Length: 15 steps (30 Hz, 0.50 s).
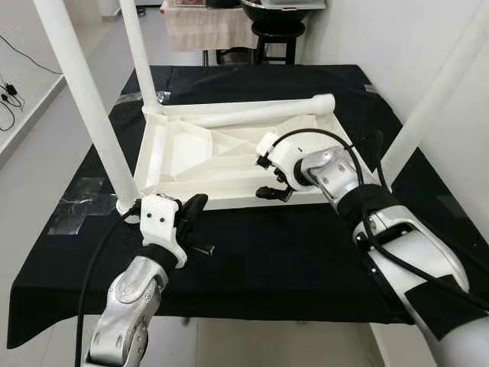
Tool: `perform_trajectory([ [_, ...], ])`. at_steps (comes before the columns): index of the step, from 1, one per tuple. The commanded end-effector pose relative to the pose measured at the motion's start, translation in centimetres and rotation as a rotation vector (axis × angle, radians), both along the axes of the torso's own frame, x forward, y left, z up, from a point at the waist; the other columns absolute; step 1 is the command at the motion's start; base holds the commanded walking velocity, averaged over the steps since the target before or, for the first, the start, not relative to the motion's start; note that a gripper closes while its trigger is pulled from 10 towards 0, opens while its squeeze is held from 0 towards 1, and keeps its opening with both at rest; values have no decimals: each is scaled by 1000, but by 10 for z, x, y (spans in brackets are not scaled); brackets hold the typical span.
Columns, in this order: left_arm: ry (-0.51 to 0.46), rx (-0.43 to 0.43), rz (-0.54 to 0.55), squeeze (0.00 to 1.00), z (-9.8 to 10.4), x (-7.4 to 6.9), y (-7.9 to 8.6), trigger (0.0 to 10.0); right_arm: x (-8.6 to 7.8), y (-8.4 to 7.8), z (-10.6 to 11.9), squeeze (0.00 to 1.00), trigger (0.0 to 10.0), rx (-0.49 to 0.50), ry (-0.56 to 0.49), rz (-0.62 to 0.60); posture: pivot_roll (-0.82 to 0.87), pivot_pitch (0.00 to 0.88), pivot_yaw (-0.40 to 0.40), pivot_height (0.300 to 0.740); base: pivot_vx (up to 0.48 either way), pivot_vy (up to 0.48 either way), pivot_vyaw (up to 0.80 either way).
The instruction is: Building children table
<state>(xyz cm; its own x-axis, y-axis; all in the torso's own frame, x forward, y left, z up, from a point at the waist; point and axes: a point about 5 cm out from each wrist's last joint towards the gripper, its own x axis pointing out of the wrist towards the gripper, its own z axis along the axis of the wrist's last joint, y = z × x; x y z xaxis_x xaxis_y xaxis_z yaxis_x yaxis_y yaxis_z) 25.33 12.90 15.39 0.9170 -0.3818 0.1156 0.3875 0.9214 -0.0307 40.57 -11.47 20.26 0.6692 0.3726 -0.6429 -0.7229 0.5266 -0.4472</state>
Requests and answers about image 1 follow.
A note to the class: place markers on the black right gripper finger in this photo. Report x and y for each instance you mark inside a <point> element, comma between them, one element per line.
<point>275,193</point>

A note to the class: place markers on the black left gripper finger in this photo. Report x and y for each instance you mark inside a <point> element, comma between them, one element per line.
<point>200,206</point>
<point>188,208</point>

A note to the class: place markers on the white plastic table top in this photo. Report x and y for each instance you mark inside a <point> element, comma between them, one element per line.
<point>199,160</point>

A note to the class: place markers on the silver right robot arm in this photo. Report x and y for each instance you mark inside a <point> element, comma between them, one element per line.
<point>405,245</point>

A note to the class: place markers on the grey tape piece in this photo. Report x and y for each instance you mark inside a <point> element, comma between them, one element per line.
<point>451,206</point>
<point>371,89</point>

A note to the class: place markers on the black wooden stool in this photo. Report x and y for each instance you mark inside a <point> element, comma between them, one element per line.
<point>279,34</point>

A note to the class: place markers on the beige striped cloth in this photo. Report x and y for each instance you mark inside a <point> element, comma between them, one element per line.
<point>206,27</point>

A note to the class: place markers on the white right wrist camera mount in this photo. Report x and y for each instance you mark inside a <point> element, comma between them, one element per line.
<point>283,157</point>

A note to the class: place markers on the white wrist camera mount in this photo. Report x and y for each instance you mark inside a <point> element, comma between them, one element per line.
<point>283,157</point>
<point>160,218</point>

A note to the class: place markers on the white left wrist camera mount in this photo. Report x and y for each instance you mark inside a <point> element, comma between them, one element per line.
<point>160,218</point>

